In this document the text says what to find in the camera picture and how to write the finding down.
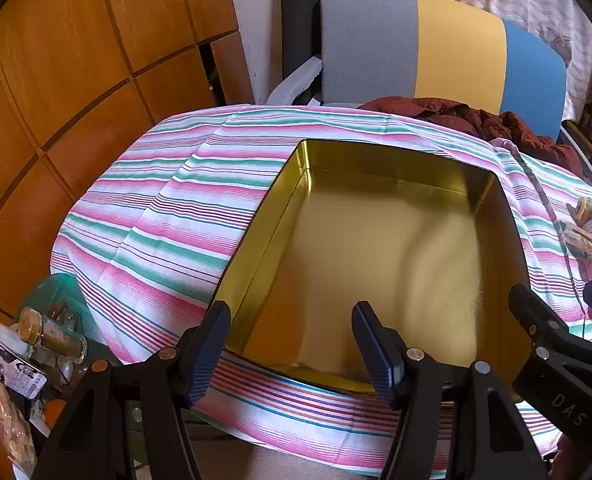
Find gold tin box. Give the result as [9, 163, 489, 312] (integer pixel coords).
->
[211, 139, 533, 396]

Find dark red jacket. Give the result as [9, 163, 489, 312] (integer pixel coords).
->
[358, 96, 584, 178]

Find wooden wardrobe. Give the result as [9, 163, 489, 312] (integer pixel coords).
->
[0, 0, 255, 480]

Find black rolled mat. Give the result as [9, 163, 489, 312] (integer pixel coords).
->
[280, 0, 324, 103]

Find glass jar with cork lid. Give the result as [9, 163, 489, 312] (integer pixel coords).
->
[17, 306, 88, 365]

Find green-ended snack bar packet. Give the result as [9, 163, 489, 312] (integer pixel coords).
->
[563, 222, 592, 263]

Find grey yellow blue chair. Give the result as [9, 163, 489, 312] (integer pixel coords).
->
[267, 0, 592, 195]

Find brown wooden frame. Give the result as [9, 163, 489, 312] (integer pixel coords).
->
[562, 119, 592, 196]

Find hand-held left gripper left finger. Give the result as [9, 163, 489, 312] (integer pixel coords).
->
[33, 301, 233, 480]

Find printed photo packet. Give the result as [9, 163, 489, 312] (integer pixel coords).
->
[0, 310, 48, 401]

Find striped fabric strap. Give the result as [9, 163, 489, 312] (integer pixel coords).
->
[493, 137, 584, 281]

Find green translucent plastic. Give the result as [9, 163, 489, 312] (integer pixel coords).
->
[23, 271, 108, 361]

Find clear plastic snack bag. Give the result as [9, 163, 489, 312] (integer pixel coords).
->
[0, 375, 38, 467]

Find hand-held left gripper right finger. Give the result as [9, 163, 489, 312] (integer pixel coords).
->
[351, 301, 549, 480]

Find striped tablecloth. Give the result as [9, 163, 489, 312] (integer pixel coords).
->
[50, 102, 592, 478]

